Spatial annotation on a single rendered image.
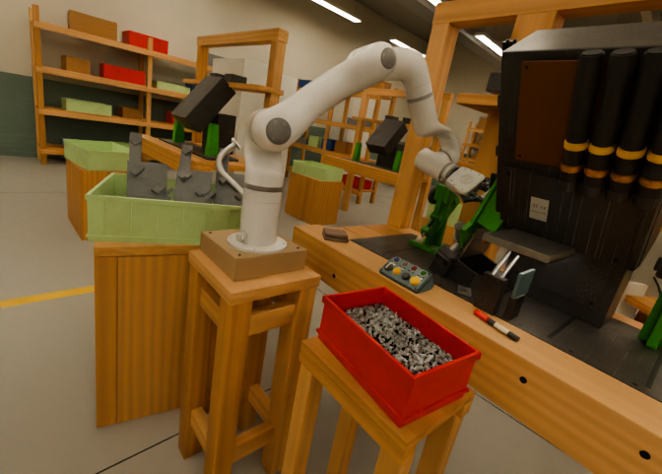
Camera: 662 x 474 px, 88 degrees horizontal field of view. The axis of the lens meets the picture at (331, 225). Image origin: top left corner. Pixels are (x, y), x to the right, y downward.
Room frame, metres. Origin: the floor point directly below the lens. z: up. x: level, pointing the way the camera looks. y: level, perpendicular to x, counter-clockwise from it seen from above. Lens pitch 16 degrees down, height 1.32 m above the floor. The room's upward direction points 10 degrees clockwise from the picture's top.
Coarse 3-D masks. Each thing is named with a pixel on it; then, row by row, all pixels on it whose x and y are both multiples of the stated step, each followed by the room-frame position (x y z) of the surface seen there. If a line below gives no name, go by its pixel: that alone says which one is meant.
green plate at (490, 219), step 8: (488, 192) 1.06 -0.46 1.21; (488, 200) 1.07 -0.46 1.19; (480, 208) 1.07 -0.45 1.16; (488, 208) 1.07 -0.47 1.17; (480, 216) 1.08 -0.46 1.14; (488, 216) 1.06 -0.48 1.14; (496, 216) 1.04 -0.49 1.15; (480, 224) 1.12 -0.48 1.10; (488, 224) 1.06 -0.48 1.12; (496, 224) 1.04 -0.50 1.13
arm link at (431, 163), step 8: (424, 152) 1.35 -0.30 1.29; (432, 152) 1.35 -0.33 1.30; (440, 152) 1.34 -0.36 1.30; (416, 160) 1.35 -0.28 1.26; (424, 160) 1.33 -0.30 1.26; (432, 160) 1.31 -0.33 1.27; (440, 160) 1.30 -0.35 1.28; (448, 160) 1.30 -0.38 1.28; (424, 168) 1.33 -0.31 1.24; (432, 168) 1.29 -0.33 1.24; (440, 168) 1.27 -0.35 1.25; (432, 176) 1.31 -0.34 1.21
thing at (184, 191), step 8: (184, 144) 1.57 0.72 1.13; (184, 152) 1.54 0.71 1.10; (184, 160) 1.54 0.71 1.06; (184, 168) 1.53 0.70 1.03; (176, 176) 1.50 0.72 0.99; (192, 176) 1.52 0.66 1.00; (200, 176) 1.53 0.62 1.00; (208, 176) 1.54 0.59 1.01; (176, 184) 1.48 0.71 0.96; (184, 184) 1.49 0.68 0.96; (192, 184) 1.50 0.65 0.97; (200, 184) 1.52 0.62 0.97; (208, 184) 1.53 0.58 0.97; (176, 192) 1.47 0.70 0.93; (184, 192) 1.48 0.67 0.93; (192, 192) 1.49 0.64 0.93; (176, 200) 1.45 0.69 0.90; (184, 200) 1.41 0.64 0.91; (192, 200) 1.42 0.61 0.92; (200, 200) 1.43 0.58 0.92; (208, 200) 1.44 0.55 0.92
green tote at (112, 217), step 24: (96, 192) 1.19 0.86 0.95; (120, 192) 1.49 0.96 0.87; (96, 216) 1.12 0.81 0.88; (120, 216) 1.15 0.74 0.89; (144, 216) 1.18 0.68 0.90; (168, 216) 1.21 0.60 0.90; (192, 216) 1.24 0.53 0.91; (216, 216) 1.28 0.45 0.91; (96, 240) 1.12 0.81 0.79; (120, 240) 1.15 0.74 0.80; (144, 240) 1.18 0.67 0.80; (168, 240) 1.21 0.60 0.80; (192, 240) 1.24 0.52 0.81
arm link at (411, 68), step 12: (396, 48) 1.23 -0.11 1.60; (408, 48) 1.23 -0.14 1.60; (408, 60) 1.21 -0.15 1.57; (420, 60) 1.22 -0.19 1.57; (396, 72) 1.23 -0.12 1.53; (408, 72) 1.22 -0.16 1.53; (420, 72) 1.22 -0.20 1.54; (408, 84) 1.24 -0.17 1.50; (420, 84) 1.23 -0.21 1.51; (408, 96) 1.26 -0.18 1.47; (420, 96) 1.24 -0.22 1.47
